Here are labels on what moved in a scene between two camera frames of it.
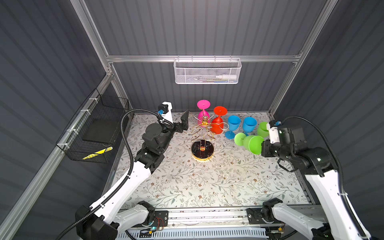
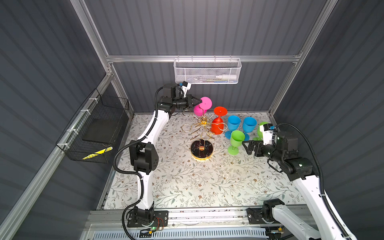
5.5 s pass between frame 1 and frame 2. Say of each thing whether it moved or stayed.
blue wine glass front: stayed
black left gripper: moved
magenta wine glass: moved
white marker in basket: stayed
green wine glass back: moved
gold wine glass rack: stayed
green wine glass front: stayed
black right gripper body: stayed
